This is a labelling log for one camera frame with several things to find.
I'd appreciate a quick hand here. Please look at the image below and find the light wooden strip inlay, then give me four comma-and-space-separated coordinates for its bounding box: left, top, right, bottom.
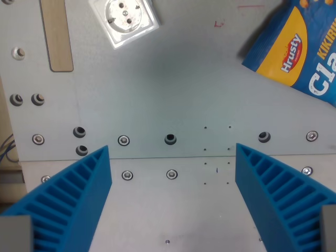
39, 0, 74, 72

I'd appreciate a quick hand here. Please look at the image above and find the blue cable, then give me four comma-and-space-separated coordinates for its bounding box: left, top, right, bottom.
0, 133, 18, 162

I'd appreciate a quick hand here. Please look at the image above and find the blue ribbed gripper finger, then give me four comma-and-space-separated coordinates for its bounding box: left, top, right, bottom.
0, 145, 113, 252
235, 143, 336, 252

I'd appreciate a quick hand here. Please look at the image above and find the blue yellow Hrusty snack bag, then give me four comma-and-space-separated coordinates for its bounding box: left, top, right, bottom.
241, 0, 336, 108

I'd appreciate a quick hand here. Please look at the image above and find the white wall power socket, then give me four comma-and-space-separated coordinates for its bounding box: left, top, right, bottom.
88, 0, 161, 50

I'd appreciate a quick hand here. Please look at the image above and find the silver metal peg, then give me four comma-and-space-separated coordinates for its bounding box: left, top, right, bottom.
11, 47, 26, 60

